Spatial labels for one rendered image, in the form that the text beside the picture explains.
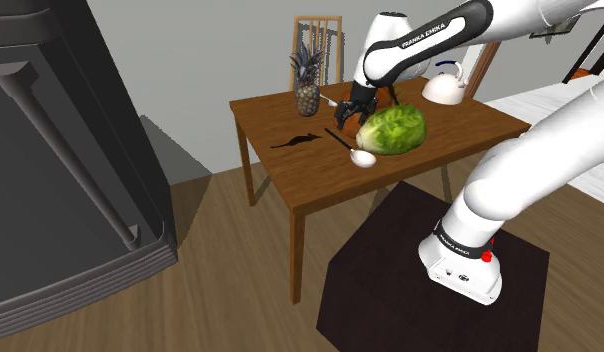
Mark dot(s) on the dark grey refrigerator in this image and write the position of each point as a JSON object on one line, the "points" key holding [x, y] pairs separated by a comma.
{"points": [[53, 195]]}

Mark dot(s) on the brown wooden table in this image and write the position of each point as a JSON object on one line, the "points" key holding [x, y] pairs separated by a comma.
{"points": [[312, 170]]}

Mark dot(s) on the light wooden chair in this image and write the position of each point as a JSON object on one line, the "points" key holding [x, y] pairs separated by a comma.
{"points": [[331, 29]]}

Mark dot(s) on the white kettle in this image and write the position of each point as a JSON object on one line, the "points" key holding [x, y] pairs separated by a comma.
{"points": [[443, 90]]}

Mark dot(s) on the green cabbage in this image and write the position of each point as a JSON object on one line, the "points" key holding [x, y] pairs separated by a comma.
{"points": [[394, 130]]}

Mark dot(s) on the black lizard figure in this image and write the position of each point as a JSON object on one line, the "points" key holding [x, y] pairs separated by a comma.
{"points": [[298, 141]]}

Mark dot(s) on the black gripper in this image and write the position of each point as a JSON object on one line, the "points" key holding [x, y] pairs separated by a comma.
{"points": [[362, 95]]}

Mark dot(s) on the dark robot stand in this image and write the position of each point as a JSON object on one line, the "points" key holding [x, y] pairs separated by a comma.
{"points": [[390, 292]]}

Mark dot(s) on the small white spoon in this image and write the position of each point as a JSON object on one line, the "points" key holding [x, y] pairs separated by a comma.
{"points": [[330, 102]]}

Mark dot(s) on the pineapple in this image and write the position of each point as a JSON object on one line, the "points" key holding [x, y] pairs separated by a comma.
{"points": [[307, 97]]}

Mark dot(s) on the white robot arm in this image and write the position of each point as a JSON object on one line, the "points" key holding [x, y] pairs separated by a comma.
{"points": [[521, 161]]}

